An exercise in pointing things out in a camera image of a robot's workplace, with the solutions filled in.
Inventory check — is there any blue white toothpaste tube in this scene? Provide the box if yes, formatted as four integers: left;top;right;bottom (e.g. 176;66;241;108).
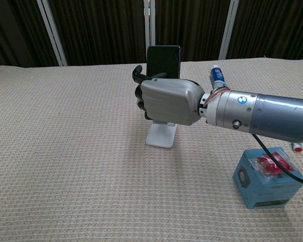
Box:
209;65;229;91

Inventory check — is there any blue box with red packet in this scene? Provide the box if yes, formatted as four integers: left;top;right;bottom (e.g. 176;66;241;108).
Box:
232;146;303;210

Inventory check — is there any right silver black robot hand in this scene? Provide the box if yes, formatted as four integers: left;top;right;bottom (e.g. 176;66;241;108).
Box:
132;65;206;126

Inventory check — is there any white partition frame post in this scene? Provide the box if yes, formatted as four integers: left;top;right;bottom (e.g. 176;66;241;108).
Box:
143;0;153;64
36;0;68;67
218;0;237;61

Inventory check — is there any beige woven tablecloth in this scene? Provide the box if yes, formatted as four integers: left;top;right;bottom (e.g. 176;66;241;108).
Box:
0;57;303;242

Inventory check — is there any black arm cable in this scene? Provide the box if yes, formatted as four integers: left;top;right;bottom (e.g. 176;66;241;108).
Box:
251;133;303;188

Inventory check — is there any black pleated curtain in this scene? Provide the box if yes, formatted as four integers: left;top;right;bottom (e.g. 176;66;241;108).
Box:
0;0;303;68

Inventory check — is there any black smartphone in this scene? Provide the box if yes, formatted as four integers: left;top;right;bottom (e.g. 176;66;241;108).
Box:
146;45;181;80

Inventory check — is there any white phone stand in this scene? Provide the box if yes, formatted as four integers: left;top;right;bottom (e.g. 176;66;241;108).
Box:
145;120;178;149

